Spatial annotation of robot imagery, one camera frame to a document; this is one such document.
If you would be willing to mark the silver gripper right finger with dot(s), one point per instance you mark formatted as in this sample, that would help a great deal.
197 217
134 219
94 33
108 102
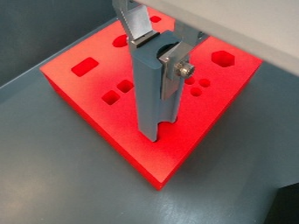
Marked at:
175 59

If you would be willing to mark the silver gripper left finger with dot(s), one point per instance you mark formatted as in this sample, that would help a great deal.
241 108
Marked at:
134 17

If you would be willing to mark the red shape sorter box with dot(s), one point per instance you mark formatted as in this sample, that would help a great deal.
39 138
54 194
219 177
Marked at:
92 78

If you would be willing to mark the black curved holder stand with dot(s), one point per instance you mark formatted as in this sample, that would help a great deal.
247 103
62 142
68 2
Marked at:
285 209

